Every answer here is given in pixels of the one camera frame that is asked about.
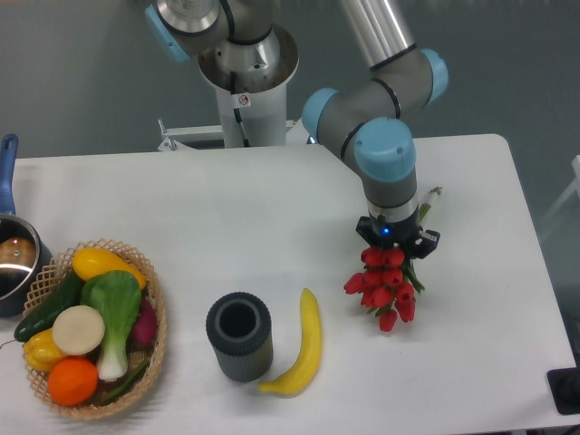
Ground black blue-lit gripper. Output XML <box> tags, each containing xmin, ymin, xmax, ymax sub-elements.
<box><xmin>355</xmin><ymin>211</ymin><xmax>440</xmax><ymax>259</ymax></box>

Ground red tulip bouquet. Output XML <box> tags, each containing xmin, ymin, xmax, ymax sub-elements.
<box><xmin>343</xmin><ymin>185</ymin><xmax>444</xmax><ymax>334</ymax></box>

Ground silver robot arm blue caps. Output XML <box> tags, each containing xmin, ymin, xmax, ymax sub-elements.
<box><xmin>145</xmin><ymin>1</ymin><xmax>449</xmax><ymax>258</ymax></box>

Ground yellow banana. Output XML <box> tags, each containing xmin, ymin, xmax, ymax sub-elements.
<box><xmin>257</xmin><ymin>288</ymin><xmax>323</xmax><ymax>397</ymax></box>

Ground dark grey ribbed vase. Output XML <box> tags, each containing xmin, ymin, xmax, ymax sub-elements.
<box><xmin>206</xmin><ymin>292</ymin><xmax>274</xmax><ymax>382</ymax></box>

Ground black device at edge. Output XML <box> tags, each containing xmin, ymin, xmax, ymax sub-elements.
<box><xmin>546</xmin><ymin>367</ymin><xmax>579</xmax><ymax>415</ymax></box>

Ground purple red sweet potato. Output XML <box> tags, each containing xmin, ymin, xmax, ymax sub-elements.
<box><xmin>130</xmin><ymin>298</ymin><xmax>158</xmax><ymax>346</ymax></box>

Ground green bok choy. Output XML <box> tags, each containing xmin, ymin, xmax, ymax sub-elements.
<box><xmin>81</xmin><ymin>270</ymin><xmax>141</xmax><ymax>382</ymax></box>

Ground yellow squash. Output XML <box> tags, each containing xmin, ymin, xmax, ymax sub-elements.
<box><xmin>72</xmin><ymin>247</ymin><xmax>147</xmax><ymax>290</ymax></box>

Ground green bean pod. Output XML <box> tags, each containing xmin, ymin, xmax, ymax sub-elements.
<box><xmin>97</xmin><ymin>359</ymin><xmax>150</xmax><ymax>406</ymax></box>

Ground dark green cucumber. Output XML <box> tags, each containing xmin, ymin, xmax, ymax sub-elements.
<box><xmin>14</xmin><ymin>271</ymin><xmax>84</xmax><ymax>343</ymax></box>

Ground woven wicker basket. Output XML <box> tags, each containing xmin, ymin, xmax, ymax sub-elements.
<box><xmin>24</xmin><ymin>238</ymin><xmax>167</xmax><ymax>420</ymax></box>

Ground orange fruit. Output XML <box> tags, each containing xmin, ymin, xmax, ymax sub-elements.
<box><xmin>48</xmin><ymin>357</ymin><xmax>99</xmax><ymax>406</ymax></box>

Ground yellow bell pepper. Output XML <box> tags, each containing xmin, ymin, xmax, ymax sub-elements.
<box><xmin>23</xmin><ymin>328</ymin><xmax>68</xmax><ymax>372</ymax></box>

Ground white metal base frame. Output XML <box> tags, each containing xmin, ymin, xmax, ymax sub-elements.
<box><xmin>157</xmin><ymin>119</ymin><xmax>316</xmax><ymax>152</ymax></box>

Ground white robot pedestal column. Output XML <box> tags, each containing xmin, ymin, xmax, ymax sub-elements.
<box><xmin>215</xmin><ymin>84</ymin><xmax>286</xmax><ymax>148</ymax></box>

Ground black cable on pedestal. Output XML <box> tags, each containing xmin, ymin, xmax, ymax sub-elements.
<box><xmin>229</xmin><ymin>71</ymin><xmax>251</xmax><ymax>149</ymax></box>

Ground blue handled saucepan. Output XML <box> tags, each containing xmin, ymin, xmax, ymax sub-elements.
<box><xmin>1</xmin><ymin>134</ymin><xmax>52</xmax><ymax>317</ymax></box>

